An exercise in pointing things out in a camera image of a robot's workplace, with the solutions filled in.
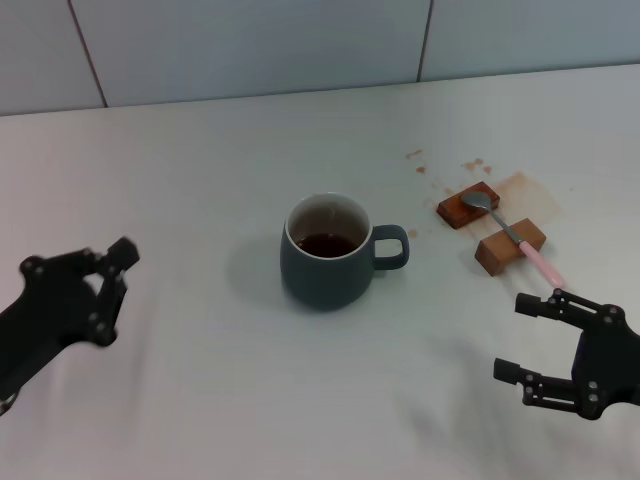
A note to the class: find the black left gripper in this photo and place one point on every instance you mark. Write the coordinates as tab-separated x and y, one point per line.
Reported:
45	315

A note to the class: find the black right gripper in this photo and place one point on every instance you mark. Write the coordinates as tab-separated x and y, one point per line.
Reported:
612	360

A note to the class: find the grey ceramic mug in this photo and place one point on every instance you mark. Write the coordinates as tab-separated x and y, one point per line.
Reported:
325	280

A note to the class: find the light brown wooden block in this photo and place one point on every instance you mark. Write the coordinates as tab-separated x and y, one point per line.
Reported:
492	252

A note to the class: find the dark stained wooden block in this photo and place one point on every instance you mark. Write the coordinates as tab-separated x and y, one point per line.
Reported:
457	212

